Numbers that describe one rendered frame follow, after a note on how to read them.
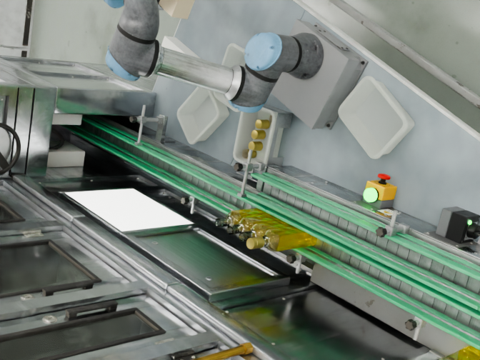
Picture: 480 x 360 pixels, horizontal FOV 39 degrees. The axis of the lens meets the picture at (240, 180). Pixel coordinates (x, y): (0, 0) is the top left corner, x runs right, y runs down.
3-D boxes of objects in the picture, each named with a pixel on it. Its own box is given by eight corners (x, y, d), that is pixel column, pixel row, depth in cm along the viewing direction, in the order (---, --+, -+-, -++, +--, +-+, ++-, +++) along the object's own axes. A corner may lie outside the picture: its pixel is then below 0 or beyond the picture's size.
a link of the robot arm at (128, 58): (284, 83, 212) (120, 33, 188) (263, 121, 220) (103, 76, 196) (274, 63, 221) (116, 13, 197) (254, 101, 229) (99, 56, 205)
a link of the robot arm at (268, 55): (305, 48, 209) (275, 44, 200) (285, 83, 216) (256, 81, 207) (283, 27, 216) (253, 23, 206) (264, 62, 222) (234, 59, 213)
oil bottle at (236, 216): (267, 221, 235) (221, 226, 220) (270, 206, 233) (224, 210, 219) (278, 226, 231) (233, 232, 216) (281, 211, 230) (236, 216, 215)
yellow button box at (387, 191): (375, 200, 217) (361, 201, 212) (381, 178, 215) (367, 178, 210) (393, 207, 212) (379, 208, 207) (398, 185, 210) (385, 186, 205)
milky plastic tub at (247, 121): (248, 158, 259) (231, 158, 253) (259, 101, 253) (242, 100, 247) (279, 172, 247) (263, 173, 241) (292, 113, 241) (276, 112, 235)
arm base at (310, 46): (298, 26, 224) (278, 22, 217) (330, 43, 215) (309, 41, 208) (283, 67, 230) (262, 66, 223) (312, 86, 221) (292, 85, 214)
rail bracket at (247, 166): (253, 193, 239) (227, 196, 230) (262, 148, 234) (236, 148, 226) (258, 196, 237) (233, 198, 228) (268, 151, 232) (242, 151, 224)
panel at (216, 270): (133, 193, 276) (57, 198, 253) (133, 186, 275) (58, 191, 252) (288, 285, 215) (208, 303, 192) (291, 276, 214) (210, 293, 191)
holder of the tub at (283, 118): (246, 171, 260) (231, 172, 255) (260, 102, 253) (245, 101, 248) (277, 186, 248) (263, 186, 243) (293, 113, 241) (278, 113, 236)
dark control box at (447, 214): (449, 231, 198) (434, 233, 193) (457, 206, 196) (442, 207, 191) (475, 241, 193) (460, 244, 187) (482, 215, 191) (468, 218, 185)
